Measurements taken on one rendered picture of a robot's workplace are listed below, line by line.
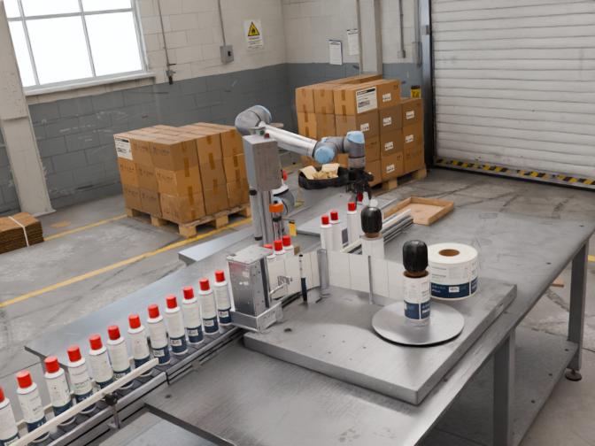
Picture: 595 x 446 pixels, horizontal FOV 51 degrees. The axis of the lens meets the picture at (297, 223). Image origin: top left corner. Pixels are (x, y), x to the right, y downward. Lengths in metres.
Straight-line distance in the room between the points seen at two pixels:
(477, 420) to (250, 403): 1.22
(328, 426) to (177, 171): 4.24
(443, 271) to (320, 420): 0.77
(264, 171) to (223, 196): 3.76
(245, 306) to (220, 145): 3.96
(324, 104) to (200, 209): 1.64
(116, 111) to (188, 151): 2.30
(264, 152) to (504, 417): 1.34
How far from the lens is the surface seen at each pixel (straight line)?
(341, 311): 2.30
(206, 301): 2.18
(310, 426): 1.84
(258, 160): 2.36
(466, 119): 7.23
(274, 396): 1.97
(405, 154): 6.87
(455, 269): 2.31
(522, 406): 2.98
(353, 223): 2.83
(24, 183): 7.62
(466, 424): 2.85
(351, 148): 2.79
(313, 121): 6.60
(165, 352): 2.10
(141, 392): 2.04
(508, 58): 6.87
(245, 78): 8.95
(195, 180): 5.91
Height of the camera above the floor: 1.93
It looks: 19 degrees down
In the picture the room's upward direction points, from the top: 6 degrees counter-clockwise
